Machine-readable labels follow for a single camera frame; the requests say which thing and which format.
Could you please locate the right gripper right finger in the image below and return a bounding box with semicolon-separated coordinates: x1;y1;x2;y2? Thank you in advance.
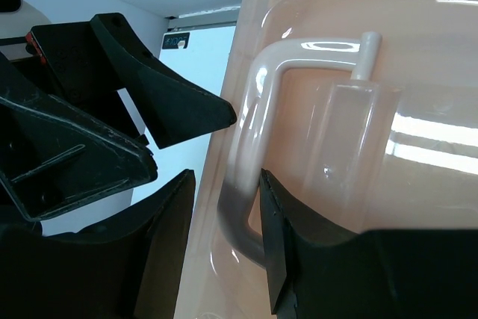
260;170;477;318

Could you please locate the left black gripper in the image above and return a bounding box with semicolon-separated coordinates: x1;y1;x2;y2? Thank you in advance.
1;13;237;220

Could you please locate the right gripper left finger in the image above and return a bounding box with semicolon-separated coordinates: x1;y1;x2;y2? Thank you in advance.
1;170;196;318

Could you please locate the blue label sticker left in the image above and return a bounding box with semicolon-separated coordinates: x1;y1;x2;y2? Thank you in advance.
161;32;190;49

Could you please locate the pink plastic toolbox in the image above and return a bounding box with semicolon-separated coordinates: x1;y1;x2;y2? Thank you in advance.
175;0;477;318

